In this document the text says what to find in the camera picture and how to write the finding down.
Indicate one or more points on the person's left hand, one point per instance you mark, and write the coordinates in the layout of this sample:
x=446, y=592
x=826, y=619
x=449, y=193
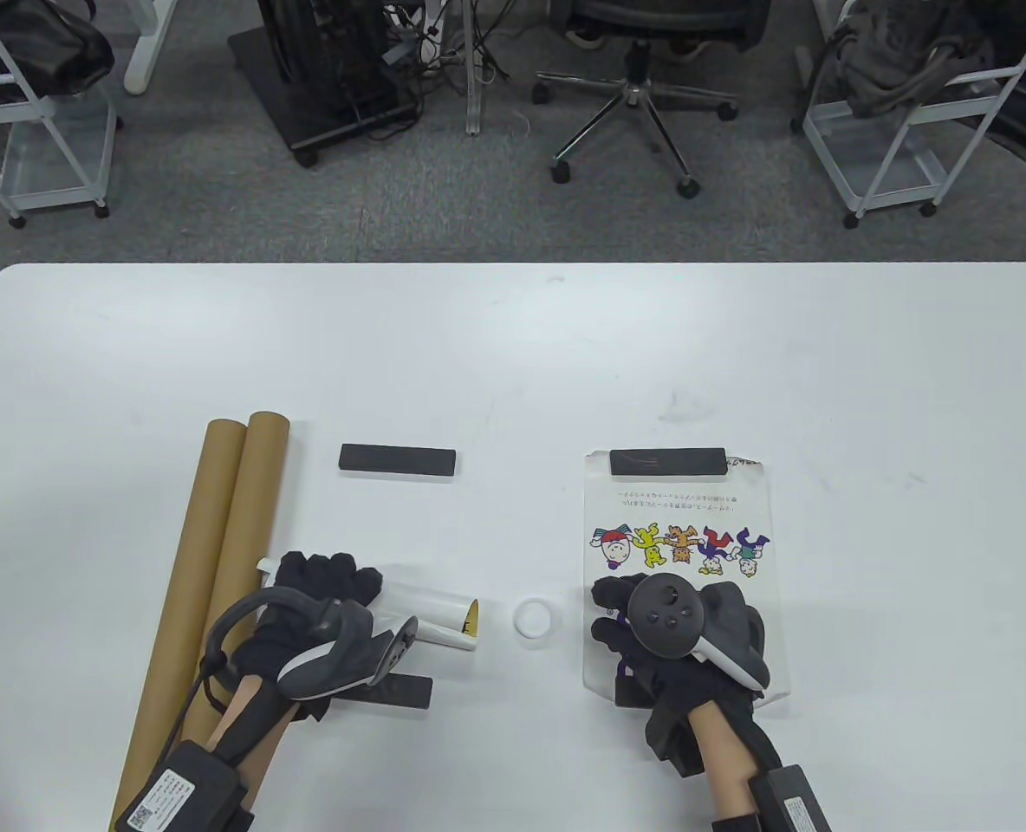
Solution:
x=322, y=581

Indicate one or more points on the person's right hand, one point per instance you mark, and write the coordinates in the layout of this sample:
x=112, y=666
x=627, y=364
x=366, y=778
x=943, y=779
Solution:
x=682, y=693

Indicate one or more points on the brown cardboard mailing tube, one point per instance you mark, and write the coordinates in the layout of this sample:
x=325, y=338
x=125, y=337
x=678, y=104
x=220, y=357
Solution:
x=192, y=537
x=253, y=503

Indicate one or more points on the colourful cartoon faces poster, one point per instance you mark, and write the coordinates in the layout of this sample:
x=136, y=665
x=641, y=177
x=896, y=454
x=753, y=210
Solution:
x=426, y=611

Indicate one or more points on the black rectangular weight bar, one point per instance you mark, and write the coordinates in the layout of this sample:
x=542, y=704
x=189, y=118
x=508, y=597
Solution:
x=669, y=462
x=400, y=693
x=630, y=693
x=399, y=460

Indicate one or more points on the white plastic tube cap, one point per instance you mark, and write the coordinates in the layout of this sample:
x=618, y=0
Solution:
x=518, y=620

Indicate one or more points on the white cartoon figures poster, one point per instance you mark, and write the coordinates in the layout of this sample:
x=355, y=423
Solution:
x=695, y=503

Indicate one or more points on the person's right forearm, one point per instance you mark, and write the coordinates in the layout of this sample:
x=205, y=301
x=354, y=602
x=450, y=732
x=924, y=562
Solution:
x=725, y=763

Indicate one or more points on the black wheeled equipment stand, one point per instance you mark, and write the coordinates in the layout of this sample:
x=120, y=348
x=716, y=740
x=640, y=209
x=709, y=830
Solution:
x=305, y=95

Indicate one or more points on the white wheeled cart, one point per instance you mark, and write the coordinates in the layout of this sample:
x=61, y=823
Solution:
x=54, y=165
x=877, y=165

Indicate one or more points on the white desk leg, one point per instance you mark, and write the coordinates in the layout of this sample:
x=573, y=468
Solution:
x=145, y=61
x=476, y=104

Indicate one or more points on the black office chair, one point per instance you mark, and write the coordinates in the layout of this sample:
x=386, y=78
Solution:
x=634, y=82

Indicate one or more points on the black bag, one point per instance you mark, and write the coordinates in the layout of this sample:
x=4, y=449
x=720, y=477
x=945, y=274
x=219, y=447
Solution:
x=28, y=52

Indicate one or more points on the grey backpack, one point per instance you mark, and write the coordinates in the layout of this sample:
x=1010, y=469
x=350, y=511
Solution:
x=903, y=52

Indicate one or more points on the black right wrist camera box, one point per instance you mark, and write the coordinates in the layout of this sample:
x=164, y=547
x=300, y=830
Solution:
x=790, y=802

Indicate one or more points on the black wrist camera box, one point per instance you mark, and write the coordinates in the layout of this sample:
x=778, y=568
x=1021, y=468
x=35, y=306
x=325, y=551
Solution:
x=184, y=789
x=790, y=802

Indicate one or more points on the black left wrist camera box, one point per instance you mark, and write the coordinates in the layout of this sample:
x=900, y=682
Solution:
x=184, y=789

